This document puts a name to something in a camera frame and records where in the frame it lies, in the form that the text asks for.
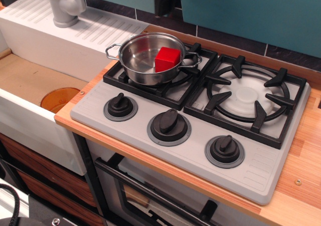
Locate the red wooden cube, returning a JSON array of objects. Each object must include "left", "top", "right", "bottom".
[{"left": 154, "top": 47, "right": 181, "bottom": 73}]

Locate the stainless steel pan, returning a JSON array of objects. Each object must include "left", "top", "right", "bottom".
[{"left": 105, "top": 33, "right": 202, "bottom": 86}]

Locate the black left stove knob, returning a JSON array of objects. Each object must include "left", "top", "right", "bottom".
[{"left": 103, "top": 93, "right": 138, "bottom": 122}]

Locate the black stove knob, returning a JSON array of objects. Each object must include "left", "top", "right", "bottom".
[
  {"left": 147, "top": 109, "right": 192, "bottom": 147},
  {"left": 103, "top": 93, "right": 138, "bottom": 122},
  {"left": 205, "top": 135, "right": 245, "bottom": 169}
]

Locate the black middle stove knob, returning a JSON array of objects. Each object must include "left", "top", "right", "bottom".
[{"left": 147, "top": 109, "right": 192, "bottom": 147}]

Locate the black right stove knob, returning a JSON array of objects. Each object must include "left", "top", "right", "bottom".
[{"left": 205, "top": 135, "right": 245, "bottom": 169}]

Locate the grey toy stove top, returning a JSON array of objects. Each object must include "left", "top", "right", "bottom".
[{"left": 70, "top": 79, "right": 311, "bottom": 205}]

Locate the grey toy faucet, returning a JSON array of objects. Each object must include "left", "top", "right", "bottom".
[{"left": 50, "top": 0, "right": 86, "bottom": 28}]

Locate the black left burner grate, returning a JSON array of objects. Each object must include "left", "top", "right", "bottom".
[{"left": 103, "top": 43, "right": 218, "bottom": 110}]

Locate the black burner grate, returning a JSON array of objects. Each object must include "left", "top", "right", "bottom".
[
  {"left": 103, "top": 43, "right": 218, "bottom": 110},
  {"left": 184, "top": 55, "right": 308, "bottom": 149}
]

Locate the white toy sink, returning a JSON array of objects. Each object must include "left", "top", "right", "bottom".
[{"left": 1, "top": 0, "right": 147, "bottom": 175}]

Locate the orange plastic plate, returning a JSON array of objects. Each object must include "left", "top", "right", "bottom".
[{"left": 40, "top": 87, "right": 80, "bottom": 113}]

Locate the black right burner grate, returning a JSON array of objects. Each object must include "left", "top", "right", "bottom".
[{"left": 184, "top": 55, "right": 308, "bottom": 149}]

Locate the toy oven door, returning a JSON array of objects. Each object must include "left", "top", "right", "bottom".
[{"left": 97, "top": 157, "right": 253, "bottom": 225}]

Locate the wooden drawer front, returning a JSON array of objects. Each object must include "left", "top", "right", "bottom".
[{"left": 1, "top": 134, "right": 105, "bottom": 225}]

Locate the black oven door handle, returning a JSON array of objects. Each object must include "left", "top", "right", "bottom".
[{"left": 94, "top": 154, "right": 217, "bottom": 225}]

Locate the black braided cable lower left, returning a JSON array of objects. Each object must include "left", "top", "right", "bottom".
[{"left": 0, "top": 183, "right": 21, "bottom": 226}]

